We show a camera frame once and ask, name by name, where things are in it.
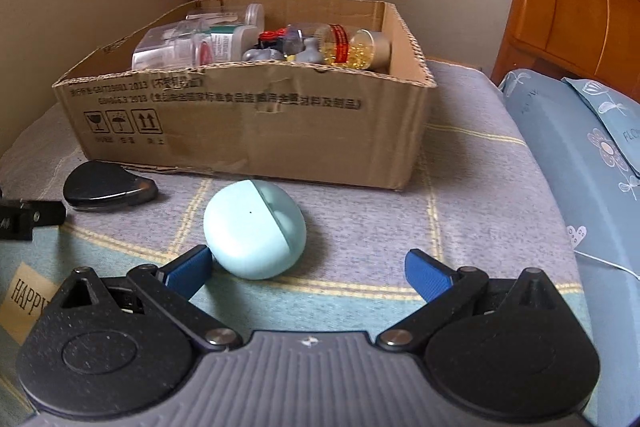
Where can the blue floral pillow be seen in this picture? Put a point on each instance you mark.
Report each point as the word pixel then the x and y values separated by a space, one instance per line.
pixel 612 127

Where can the clear plastic jar white lid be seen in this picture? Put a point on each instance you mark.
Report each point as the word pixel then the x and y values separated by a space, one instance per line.
pixel 235 14

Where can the light blue earbud case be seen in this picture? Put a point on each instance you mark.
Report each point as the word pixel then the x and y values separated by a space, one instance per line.
pixel 245 232

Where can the white green labelled bottle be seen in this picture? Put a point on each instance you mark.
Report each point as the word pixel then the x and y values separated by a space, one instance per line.
pixel 230 43

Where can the clear round container red label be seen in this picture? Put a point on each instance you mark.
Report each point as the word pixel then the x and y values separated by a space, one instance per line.
pixel 170 47

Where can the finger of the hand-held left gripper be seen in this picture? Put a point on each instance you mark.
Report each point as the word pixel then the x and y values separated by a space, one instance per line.
pixel 30 216

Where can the checked blanket with lettering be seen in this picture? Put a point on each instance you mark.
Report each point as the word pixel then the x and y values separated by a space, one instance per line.
pixel 475 217

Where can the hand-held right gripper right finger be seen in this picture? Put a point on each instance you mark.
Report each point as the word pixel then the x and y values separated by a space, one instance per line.
pixel 427 276

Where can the brown cardboard box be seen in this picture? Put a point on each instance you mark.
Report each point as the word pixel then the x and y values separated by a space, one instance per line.
pixel 250 127

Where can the red toy train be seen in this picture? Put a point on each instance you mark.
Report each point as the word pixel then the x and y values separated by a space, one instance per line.
pixel 272 38

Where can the blue floral quilt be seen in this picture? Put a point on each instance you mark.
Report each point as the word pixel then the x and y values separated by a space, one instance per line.
pixel 560 167

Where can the black teardrop-shaped case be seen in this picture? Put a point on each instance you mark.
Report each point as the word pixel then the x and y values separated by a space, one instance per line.
pixel 105 187

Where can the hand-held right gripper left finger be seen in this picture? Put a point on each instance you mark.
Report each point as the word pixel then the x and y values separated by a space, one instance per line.
pixel 187 272

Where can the glass jar of gold beads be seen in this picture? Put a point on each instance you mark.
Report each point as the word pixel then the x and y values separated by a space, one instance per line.
pixel 350 47

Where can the grey cat figurine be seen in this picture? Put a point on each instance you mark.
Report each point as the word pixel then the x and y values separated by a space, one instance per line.
pixel 265 55

